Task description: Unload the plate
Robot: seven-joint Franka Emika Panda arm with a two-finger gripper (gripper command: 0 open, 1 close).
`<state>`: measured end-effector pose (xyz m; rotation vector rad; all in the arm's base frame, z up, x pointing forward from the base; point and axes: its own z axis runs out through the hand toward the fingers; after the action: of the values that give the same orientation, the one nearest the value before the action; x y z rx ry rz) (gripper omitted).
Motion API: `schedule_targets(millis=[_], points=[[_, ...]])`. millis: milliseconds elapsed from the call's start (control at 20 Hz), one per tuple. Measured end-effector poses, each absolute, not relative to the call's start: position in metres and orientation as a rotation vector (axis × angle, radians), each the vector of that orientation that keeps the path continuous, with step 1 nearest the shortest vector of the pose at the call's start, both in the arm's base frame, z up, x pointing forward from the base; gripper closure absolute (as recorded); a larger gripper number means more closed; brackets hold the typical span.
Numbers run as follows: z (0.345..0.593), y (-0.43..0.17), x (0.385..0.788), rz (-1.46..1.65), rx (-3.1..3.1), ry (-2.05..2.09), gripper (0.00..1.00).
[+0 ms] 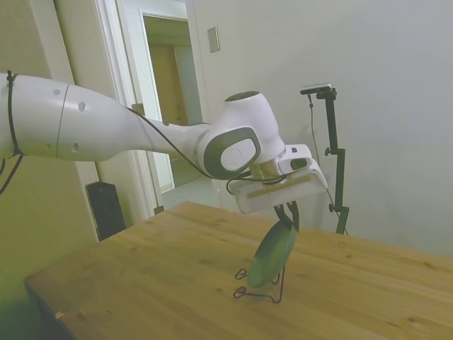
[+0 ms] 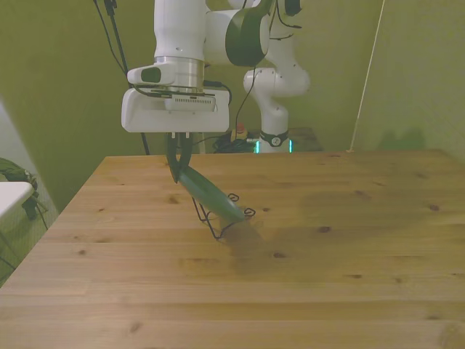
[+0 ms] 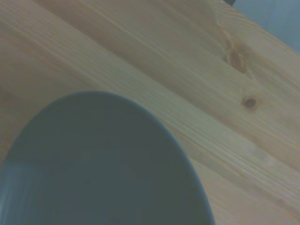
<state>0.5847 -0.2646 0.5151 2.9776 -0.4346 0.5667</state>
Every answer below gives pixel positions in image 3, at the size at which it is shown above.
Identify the dark grey round plate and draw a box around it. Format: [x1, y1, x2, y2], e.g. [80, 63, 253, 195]
[0, 90, 216, 225]

